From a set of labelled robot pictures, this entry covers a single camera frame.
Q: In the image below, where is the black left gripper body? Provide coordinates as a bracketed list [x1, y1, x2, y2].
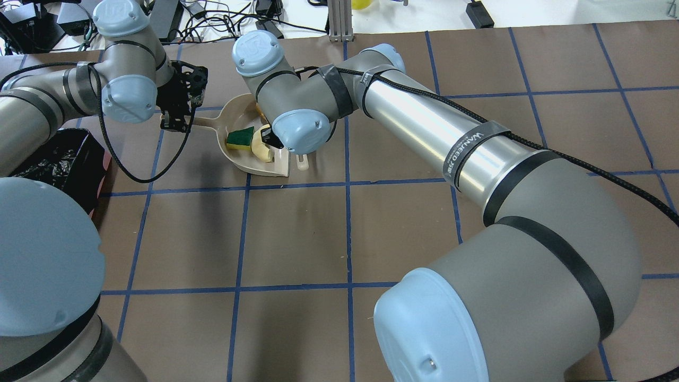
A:
[157, 60, 208, 133]

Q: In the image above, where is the beige dustpan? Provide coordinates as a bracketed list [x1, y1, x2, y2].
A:
[194, 93, 290, 177]

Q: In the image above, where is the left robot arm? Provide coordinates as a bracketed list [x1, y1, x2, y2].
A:
[1, 1, 207, 381]

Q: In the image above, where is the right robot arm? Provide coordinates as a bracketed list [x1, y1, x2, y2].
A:
[231, 30, 677, 381]

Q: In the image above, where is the black lined trash bin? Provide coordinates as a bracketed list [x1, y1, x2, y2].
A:
[11, 128, 112, 216]

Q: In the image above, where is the green sponge piece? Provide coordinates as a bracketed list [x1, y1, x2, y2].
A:
[225, 126, 255, 150]

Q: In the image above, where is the black power brick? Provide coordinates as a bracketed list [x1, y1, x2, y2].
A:
[150, 1, 184, 43]

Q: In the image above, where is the pale banana peel piece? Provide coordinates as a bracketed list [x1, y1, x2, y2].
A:
[250, 124, 274, 163]

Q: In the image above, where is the black power adapter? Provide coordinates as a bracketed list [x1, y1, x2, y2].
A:
[465, 1, 495, 29]

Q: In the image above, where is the aluminium frame post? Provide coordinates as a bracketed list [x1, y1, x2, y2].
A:
[327, 1, 354, 42]

